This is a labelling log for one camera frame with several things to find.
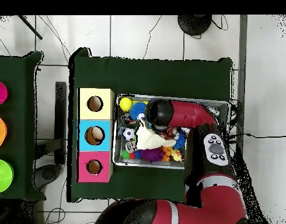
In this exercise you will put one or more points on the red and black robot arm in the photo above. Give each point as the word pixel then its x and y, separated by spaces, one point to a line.
pixel 192 114

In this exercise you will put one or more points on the wooden box with three holes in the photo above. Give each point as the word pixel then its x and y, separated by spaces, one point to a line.
pixel 105 112

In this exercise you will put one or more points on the cream waffle cloth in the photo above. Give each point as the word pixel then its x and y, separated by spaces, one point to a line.
pixel 150 140

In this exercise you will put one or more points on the black and white soccer ball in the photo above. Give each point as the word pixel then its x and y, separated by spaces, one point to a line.
pixel 129 134

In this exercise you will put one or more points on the yellow tennis ball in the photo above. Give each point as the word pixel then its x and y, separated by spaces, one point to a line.
pixel 125 104

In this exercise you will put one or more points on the purple spiky ball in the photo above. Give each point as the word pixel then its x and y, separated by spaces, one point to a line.
pixel 152 154

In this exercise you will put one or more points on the yellow duck plush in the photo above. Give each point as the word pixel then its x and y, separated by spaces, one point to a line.
pixel 177 155

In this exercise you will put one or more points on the grey floor base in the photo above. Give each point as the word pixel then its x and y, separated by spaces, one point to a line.
pixel 48 175

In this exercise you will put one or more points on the black round floor base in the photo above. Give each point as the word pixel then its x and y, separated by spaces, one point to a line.
pixel 194 24

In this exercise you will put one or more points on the dark green side tablecloth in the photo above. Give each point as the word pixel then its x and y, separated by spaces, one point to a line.
pixel 17 128

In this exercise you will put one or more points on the black rod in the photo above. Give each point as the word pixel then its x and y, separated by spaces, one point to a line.
pixel 31 28

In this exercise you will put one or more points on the green plastic bowl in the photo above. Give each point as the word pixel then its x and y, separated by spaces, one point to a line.
pixel 1 176

